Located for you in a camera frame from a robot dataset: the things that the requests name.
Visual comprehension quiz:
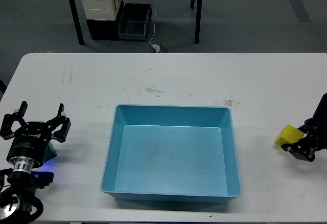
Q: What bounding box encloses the blue plastic tray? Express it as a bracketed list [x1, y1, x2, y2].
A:
[100, 104, 242, 203]

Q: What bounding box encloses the yellow block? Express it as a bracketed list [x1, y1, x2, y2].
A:
[274, 124, 305, 151]

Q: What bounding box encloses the white power adapter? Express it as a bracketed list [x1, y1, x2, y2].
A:
[152, 44, 160, 53]

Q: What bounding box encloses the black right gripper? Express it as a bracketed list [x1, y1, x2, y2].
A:
[281, 97, 326, 162]

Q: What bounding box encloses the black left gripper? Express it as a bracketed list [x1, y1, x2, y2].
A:
[1, 101, 71, 168]

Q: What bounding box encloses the green block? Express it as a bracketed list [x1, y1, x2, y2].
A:
[44, 142, 57, 163]

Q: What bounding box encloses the black box under container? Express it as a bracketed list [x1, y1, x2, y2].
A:
[86, 1, 124, 41]

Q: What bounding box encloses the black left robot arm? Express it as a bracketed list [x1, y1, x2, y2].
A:
[1, 101, 71, 223]

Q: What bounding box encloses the white hanging cable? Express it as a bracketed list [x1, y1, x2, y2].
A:
[149, 0, 158, 46]

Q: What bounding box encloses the black right table leg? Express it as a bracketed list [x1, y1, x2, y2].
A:
[194, 0, 202, 44]

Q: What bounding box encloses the black left table leg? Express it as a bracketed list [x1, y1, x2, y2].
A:
[68, 0, 84, 46]

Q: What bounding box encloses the dark grey storage bin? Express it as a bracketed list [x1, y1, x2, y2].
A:
[119, 3, 152, 41]

